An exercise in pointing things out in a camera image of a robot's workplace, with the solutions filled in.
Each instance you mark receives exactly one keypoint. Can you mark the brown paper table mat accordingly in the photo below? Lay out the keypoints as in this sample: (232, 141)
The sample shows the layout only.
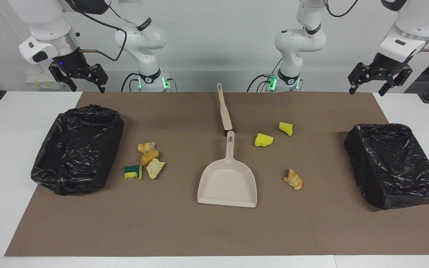
(214, 230)

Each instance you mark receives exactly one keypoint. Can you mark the black bag lined bin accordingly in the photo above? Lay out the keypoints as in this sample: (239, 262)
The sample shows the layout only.
(76, 149)
(393, 163)

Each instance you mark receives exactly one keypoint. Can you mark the yellow sponge piece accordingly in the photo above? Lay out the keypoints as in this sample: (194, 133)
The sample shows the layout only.
(263, 140)
(286, 128)

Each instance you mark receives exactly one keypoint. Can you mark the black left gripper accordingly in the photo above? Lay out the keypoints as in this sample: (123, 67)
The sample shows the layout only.
(389, 66)

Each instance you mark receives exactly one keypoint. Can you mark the golden brown bread roll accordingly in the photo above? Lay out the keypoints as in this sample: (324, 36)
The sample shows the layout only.
(149, 157)

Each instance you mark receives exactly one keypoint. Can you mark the orange striped bread piece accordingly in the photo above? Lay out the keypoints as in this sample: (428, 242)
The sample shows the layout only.
(146, 147)
(294, 179)

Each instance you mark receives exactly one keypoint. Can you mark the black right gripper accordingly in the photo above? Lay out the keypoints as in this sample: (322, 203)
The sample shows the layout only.
(73, 64)

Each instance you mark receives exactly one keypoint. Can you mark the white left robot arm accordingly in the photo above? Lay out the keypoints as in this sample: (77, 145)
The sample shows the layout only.
(300, 41)

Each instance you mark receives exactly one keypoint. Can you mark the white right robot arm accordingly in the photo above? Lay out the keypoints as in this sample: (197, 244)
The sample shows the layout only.
(140, 35)

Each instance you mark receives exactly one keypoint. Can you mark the white wall socket box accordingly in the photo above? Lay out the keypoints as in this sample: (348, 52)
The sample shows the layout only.
(45, 80)

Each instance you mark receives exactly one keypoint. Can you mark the pale bread chunk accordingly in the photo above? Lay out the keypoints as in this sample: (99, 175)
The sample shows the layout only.
(155, 168)

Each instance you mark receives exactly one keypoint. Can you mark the beige hand brush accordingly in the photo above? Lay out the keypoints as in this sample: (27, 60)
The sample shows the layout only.
(225, 115)

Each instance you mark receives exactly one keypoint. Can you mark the green and yellow sponge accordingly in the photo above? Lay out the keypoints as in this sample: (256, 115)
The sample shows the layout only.
(132, 172)

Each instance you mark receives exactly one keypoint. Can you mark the beige plastic dustpan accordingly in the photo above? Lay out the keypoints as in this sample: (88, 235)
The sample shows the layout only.
(227, 186)

